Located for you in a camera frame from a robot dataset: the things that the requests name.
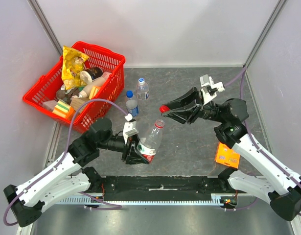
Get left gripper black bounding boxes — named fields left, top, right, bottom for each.
left=98, top=134, right=150, bottom=165

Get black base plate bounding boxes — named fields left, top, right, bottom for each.
left=93, top=176, right=236, bottom=194

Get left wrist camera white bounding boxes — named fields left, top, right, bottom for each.
left=122, top=114, right=139, bottom=144

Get orange snack box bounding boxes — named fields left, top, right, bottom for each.
left=214, top=142, right=240, bottom=169

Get beige sauce bottle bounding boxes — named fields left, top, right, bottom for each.
left=78, top=72, right=111, bottom=98

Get white cable duct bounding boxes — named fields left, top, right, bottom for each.
left=56, top=194, right=224, bottom=206

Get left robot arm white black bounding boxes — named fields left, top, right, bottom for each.
left=3, top=117, right=150, bottom=227

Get red bottle cap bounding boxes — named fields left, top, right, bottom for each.
left=160, top=105, right=170, bottom=113

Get yellow wafer pack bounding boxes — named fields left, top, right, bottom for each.
left=89, top=86, right=101, bottom=99

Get orange packet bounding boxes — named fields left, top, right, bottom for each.
left=65, top=106, right=75, bottom=120

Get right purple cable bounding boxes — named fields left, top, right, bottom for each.
left=221, top=66, right=301, bottom=221

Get red plastic basket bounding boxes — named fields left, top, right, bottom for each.
left=23, top=41, right=125, bottom=133

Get blue label pepsi bottle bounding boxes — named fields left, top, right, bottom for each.
left=125, top=94, right=139, bottom=117

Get striped yellow green sponge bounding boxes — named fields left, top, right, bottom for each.
left=52, top=100, right=70, bottom=118

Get purple cable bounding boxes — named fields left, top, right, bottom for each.
left=221, top=66, right=301, bottom=221
left=3, top=98, right=131, bottom=226

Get small clear water bottle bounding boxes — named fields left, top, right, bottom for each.
left=136, top=78, right=149, bottom=100

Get wooden block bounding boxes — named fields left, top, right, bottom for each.
left=70, top=97, right=89, bottom=111

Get brown cup with lid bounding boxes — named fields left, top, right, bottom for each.
left=80, top=67, right=103, bottom=84

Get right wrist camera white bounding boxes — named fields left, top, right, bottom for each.
left=200, top=74, right=225, bottom=105

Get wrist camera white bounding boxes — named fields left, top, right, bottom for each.
left=122, top=114, right=139, bottom=144
left=200, top=74, right=225, bottom=105

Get yellow chips bag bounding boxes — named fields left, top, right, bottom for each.
left=61, top=46, right=89, bottom=90

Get blue bottle cap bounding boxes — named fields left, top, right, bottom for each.
left=126, top=91, right=133, bottom=98

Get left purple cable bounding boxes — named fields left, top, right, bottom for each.
left=3, top=98, right=131, bottom=226

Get red label clear bottle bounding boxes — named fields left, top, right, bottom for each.
left=137, top=119, right=165, bottom=163

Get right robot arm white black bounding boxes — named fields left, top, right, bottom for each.
left=160, top=87, right=301, bottom=221

